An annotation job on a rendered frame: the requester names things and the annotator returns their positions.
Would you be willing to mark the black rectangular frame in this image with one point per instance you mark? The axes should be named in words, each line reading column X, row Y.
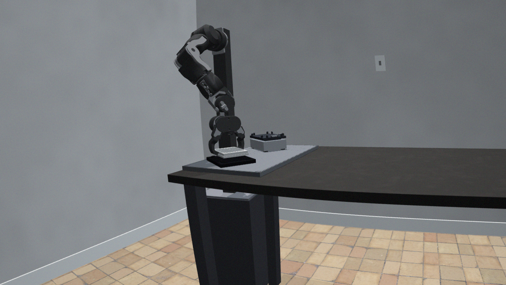
column 233, row 161

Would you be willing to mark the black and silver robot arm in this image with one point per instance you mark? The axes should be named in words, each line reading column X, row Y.
column 193, row 68

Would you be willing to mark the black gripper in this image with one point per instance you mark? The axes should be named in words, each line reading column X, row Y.
column 229, row 124

